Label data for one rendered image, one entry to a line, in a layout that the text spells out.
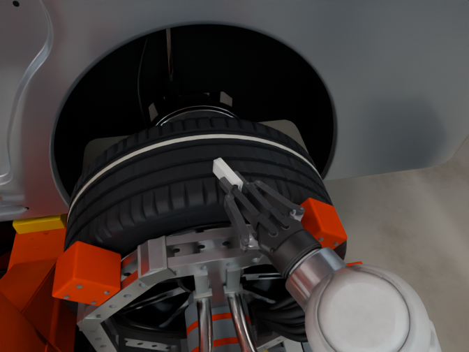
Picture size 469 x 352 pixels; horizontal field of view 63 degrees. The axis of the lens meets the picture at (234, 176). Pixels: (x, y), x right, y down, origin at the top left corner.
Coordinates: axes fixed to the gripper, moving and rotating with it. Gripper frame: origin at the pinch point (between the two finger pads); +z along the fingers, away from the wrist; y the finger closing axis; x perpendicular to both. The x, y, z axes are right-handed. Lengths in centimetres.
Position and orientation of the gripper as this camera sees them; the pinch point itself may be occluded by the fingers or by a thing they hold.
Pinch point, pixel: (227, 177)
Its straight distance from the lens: 67.3
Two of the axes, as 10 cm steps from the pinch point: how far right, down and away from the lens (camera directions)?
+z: -5.8, -6.4, 5.1
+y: 8.1, -3.7, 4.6
